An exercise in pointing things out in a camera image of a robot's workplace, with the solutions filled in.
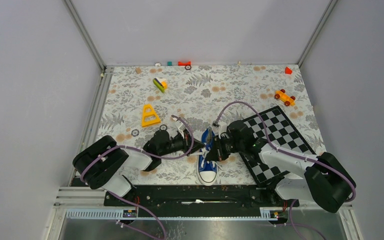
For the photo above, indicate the blue canvas sneaker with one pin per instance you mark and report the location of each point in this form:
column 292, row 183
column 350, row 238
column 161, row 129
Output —
column 207, row 179

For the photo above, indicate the stacked toy bricks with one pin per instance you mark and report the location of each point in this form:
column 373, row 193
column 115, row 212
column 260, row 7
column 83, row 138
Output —
column 161, row 84

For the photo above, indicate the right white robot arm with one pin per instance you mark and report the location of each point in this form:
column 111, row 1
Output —
column 320, row 178

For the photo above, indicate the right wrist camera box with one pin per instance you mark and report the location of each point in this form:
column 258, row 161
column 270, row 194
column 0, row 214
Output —
column 219, row 128

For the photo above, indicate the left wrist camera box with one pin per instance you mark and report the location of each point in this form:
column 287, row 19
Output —
column 180, row 127

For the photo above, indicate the yellow plastic triangle toy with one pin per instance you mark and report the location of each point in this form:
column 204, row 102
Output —
column 149, row 116

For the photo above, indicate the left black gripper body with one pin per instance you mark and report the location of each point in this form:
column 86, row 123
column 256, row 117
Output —
column 177, row 143

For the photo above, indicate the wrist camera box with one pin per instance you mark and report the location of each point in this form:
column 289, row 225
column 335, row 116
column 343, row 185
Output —
column 180, row 127
column 219, row 128

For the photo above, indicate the red triangular block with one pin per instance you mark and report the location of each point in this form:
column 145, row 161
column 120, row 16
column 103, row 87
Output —
column 288, row 71

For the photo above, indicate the orange toy car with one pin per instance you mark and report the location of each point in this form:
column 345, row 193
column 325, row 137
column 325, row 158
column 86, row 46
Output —
column 288, row 100

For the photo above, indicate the white shoelace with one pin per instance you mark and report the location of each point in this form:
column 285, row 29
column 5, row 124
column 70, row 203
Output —
column 203, row 165

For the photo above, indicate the red block at wall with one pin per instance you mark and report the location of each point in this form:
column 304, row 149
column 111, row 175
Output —
column 180, row 63

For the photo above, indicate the floral patterned mat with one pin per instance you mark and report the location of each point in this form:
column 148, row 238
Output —
column 201, row 94

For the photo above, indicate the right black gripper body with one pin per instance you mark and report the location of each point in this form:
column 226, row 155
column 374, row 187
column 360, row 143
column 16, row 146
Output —
column 230, row 146

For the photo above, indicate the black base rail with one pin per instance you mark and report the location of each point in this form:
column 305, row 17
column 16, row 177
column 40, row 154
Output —
column 198, row 201

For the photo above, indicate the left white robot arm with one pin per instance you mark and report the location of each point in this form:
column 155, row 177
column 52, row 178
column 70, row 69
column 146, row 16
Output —
column 99, row 164

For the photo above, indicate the tan wooden block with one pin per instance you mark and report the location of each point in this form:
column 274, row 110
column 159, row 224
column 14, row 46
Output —
column 138, row 70

